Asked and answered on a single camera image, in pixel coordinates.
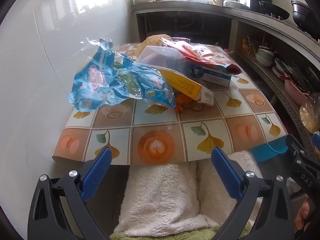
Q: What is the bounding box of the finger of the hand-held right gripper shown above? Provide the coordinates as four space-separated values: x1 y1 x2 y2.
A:
286 134 312 159
312 133 320 155

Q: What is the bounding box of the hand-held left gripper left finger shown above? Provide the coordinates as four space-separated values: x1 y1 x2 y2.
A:
27 146 112 240

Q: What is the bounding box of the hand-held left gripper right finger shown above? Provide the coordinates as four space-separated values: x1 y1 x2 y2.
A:
211 147 292 240

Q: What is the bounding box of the blue plastic basket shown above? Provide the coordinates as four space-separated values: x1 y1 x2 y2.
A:
250 134 290 162

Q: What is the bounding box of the blue plastic wrapper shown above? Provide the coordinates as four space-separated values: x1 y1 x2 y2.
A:
68 37 176 112

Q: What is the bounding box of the blue and white carton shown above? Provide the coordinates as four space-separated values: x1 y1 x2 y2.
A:
191 61 233 88

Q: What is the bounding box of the yellow and white carton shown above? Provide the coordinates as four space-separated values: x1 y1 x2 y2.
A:
159 68 215 106

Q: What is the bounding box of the red snack bag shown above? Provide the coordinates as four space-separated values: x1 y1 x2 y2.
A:
160 37 242 75

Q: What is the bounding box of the clear plastic container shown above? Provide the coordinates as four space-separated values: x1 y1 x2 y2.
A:
135 45 193 78

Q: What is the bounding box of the person's right hand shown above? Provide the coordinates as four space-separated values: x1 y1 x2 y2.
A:
295 197 320 240

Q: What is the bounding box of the yellow plastic bag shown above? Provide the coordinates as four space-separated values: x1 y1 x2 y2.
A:
299 100 320 134

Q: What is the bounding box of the pink plastic basin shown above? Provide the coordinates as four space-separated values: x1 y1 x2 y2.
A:
285 79 313 105

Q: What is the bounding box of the metal shelf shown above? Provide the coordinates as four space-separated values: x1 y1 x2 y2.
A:
236 52 318 155

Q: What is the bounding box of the tile pattern tablecloth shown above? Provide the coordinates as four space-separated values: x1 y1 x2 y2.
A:
52 42 288 166

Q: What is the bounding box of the stack of plates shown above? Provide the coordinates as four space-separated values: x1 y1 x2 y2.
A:
272 57 293 78

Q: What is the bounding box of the orange crumpled wrapper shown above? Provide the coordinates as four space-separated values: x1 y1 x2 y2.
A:
174 92 198 112

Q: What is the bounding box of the green shaggy mat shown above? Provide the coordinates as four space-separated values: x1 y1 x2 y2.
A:
110 224 253 240

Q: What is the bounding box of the stack of ceramic bowls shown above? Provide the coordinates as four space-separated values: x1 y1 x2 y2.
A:
255 45 275 67

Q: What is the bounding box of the black cooking pot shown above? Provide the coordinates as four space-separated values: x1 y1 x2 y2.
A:
291 0 319 30

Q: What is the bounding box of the black wok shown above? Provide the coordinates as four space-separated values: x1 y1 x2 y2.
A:
259 1 290 20

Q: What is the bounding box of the beige plastic bag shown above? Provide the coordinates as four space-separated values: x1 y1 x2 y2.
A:
135 34 173 55

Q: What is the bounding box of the metal basin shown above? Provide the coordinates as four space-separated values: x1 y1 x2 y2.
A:
223 0 248 9

